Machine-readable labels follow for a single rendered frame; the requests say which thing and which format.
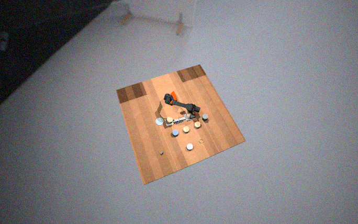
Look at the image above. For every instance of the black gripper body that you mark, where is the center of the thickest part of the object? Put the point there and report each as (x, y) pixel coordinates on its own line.
(192, 115)

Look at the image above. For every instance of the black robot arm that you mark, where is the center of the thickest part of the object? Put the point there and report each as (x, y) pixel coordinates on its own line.
(189, 107)

